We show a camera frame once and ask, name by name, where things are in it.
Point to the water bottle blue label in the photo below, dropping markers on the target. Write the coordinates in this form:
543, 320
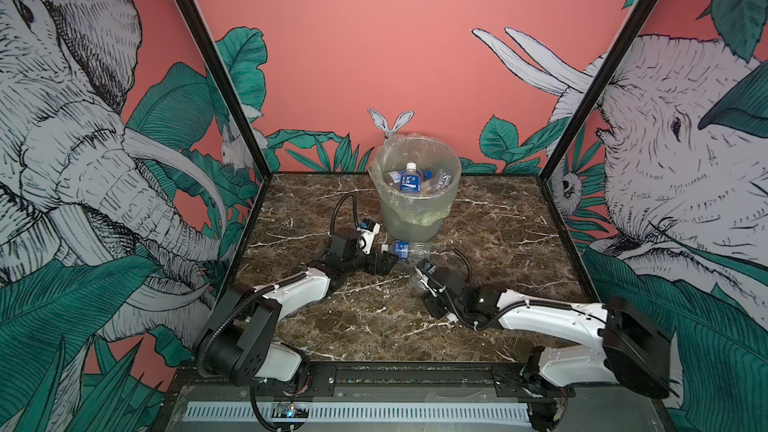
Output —
417, 287

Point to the Pocari bottle blue label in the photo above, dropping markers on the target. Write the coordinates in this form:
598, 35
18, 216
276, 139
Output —
410, 251

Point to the white slotted cable duct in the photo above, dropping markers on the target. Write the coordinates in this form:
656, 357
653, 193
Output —
513, 414

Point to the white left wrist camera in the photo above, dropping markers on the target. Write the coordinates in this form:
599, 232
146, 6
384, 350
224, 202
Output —
368, 230

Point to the black left frame post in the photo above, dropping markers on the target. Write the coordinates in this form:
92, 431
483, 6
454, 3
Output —
213, 61

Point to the grey mesh waste bin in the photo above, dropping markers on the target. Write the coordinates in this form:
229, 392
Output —
414, 216

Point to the clear bottle blue red label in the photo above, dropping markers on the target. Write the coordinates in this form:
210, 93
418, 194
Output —
394, 178

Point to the black right frame post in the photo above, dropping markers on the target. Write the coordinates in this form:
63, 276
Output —
631, 27

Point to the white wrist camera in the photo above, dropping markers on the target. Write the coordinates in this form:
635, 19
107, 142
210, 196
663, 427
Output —
368, 230
423, 269

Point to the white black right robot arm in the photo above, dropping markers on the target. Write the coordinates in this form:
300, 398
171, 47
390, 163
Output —
608, 343

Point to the green plastic bin liner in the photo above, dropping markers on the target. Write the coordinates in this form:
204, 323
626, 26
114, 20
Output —
414, 204

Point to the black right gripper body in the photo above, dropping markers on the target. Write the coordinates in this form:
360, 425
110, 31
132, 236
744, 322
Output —
436, 307

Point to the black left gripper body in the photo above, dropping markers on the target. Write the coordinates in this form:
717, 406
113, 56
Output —
365, 263

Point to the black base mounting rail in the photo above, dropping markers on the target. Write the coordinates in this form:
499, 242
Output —
414, 375

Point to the black frame post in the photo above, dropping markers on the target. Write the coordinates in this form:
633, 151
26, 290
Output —
631, 27
213, 61

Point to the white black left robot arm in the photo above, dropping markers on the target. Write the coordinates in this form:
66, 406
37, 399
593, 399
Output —
238, 342

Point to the long clear bottle white cap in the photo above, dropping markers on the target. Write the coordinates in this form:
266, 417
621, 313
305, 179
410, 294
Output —
438, 181

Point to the blue label bottle white cap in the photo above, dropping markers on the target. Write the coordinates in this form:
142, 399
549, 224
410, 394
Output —
410, 179

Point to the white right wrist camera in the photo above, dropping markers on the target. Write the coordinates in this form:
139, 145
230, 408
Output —
423, 269

